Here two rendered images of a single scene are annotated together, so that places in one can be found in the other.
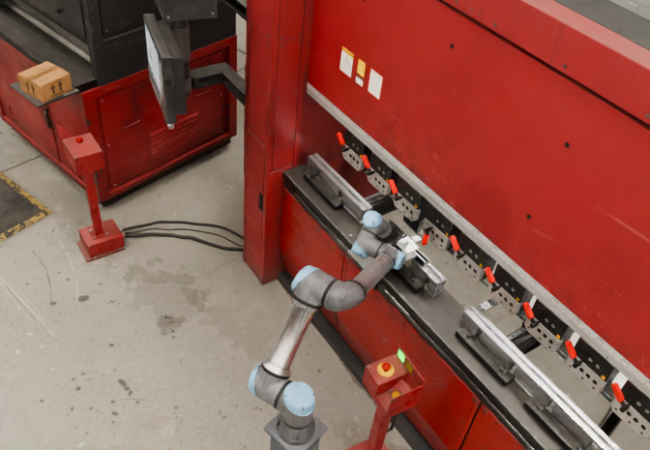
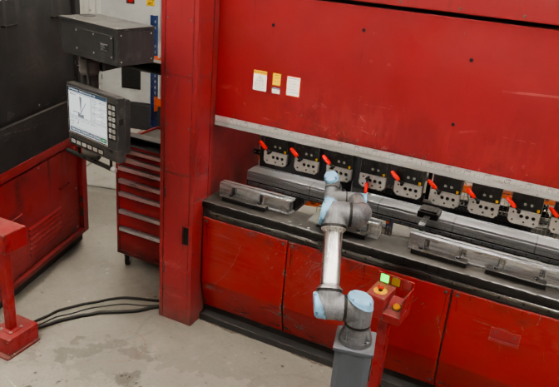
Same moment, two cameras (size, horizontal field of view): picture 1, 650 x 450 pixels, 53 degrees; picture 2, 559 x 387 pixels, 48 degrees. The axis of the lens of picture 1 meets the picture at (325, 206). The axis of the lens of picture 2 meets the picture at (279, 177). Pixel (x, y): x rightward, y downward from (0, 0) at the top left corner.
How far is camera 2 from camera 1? 1.67 m
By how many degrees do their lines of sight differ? 30
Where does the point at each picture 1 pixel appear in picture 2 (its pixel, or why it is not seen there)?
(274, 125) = (197, 155)
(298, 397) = (362, 298)
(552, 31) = not seen: outside the picture
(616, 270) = (527, 127)
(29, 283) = not seen: outside the picture
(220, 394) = not seen: outside the picture
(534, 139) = (445, 67)
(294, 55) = (208, 91)
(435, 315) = (388, 247)
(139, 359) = not seen: outside the picture
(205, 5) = (146, 51)
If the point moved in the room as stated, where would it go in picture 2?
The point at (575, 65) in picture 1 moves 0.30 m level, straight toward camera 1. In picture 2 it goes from (467, 5) to (492, 12)
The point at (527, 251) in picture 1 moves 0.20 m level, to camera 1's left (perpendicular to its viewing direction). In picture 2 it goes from (457, 151) to (426, 153)
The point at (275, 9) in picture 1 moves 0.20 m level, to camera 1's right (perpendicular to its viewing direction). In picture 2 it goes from (198, 49) to (232, 49)
